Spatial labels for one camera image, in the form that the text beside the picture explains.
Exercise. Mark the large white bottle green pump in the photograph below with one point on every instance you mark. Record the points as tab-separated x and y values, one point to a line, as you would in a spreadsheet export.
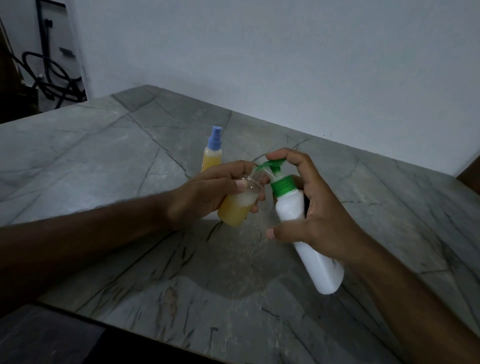
290	206

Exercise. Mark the brown wooden door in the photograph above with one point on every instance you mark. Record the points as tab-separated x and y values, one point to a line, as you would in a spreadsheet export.
470	178

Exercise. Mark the small grey wall bracket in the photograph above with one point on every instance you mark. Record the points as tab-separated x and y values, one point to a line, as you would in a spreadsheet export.
66	51

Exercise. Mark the person's right forearm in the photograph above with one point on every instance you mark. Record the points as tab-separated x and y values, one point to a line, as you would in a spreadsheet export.
427	311

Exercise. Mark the person's left hand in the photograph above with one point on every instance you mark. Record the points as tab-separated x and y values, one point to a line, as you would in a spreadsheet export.
195	202

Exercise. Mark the person's right hand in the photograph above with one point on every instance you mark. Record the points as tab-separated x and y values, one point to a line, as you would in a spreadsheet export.
330	225

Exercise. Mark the small clear bottle red label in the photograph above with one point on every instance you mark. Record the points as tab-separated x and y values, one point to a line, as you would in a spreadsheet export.
212	161

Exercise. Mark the blue spray cap with tube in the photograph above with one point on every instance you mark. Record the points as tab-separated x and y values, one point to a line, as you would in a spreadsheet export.
215	140

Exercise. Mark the person's left forearm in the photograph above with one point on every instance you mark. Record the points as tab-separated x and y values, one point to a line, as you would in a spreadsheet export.
78	247

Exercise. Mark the small clear bottle white cap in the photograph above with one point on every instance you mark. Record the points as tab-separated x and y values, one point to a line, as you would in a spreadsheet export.
236	212

